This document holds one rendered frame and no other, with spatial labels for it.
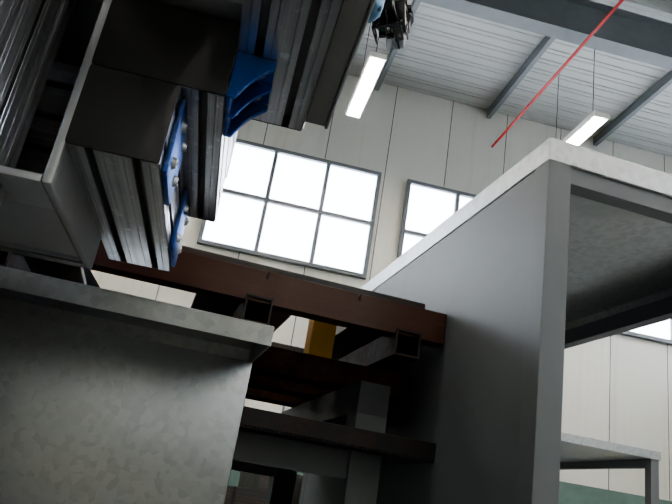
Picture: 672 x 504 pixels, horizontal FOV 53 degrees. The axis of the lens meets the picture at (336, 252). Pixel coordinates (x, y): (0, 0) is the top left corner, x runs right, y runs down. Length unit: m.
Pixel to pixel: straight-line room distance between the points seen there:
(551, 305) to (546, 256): 0.08
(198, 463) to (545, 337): 0.57
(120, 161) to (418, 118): 11.04
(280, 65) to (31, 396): 0.66
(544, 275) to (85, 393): 0.73
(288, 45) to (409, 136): 10.75
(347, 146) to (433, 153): 1.46
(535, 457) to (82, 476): 0.66
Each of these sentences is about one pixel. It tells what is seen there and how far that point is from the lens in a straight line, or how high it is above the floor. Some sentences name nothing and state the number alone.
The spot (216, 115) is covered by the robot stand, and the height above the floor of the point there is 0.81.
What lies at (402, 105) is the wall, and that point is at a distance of 11.71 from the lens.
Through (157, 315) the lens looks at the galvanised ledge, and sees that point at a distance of 1.00.
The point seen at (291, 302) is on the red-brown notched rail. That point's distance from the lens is 1.24.
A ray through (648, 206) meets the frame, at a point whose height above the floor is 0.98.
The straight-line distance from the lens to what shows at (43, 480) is 1.14.
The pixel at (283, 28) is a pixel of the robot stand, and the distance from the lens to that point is 0.70.
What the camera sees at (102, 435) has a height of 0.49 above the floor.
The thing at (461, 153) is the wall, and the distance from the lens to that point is 11.62.
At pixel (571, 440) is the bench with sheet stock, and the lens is 3.59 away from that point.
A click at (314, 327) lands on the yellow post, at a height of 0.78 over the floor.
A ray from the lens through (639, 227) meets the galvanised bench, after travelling 1.46.
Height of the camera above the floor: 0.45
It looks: 20 degrees up
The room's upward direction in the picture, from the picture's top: 9 degrees clockwise
